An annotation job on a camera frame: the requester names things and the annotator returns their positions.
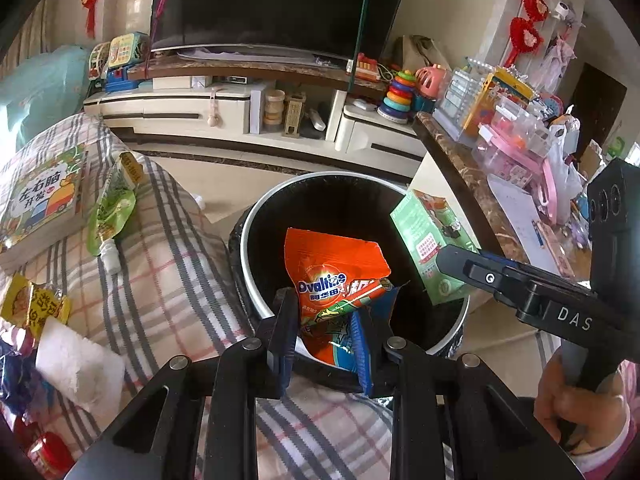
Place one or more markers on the pink plastic toy set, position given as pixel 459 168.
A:
pixel 515 155

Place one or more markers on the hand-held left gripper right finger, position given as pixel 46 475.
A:
pixel 362 360

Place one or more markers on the marble counter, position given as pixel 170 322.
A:
pixel 465 170

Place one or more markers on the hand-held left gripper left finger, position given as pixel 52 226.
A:
pixel 284 345

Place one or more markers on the cream television stand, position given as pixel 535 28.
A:
pixel 165 105

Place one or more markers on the white tissue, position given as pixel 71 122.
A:
pixel 75 365

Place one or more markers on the pink round toy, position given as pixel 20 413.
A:
pixel 432 80

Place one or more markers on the orange snack packet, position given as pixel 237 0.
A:
pixel 330 260

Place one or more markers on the wooden cup toy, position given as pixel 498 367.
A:
pixel 274 110

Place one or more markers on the toy cash register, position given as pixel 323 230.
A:
pixel 125 55

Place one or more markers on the red toy telephone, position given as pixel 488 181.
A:
pixel 367 67

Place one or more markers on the brown paper bag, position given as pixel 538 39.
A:
pixel 422 50

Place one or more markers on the children's picture book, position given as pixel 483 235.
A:
pixel 40 195

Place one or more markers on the black television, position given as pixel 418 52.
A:
pixel 275 5

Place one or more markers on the person's right forearm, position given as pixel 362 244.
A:
pixel 625 452

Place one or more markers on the white paper sheet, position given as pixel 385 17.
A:
pixel 515 210

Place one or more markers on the white plastic bag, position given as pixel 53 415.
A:
pixel 565 170

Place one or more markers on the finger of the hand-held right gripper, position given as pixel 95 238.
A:
pixel 550 277
pixel 475 272

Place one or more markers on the red capped container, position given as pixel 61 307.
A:
pixel 47 455

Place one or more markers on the plaid blanket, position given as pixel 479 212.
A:
pixel 165 280

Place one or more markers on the dark blue wrapper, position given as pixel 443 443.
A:
pixel 15 375

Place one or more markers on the yellow snack wrapper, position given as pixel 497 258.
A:
pixel 30 305

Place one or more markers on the white security camera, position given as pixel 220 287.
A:
pixel 565 10

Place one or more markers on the green paper carton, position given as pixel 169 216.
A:
pixel 420 240

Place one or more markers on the yellow toy box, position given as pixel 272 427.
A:
pixel 510 90

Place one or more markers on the light blue tissue pack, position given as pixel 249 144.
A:
pixel 35 90

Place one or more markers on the green spouted drink pouch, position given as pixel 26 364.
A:
pixel 110 210

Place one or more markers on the person's right hand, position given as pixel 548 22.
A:
pixel 557 400

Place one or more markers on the pink drawer safety lock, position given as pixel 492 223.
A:
pixel 213 110

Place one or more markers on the red hanging heart decoration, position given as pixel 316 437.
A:
pixel 532 5

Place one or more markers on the wooden frame toy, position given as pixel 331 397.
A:
pixel 295 115

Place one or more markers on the black bin with white rim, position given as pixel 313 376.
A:
pixel 350 200

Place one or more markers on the clear plastic toy box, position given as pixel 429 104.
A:
pixel 457 100

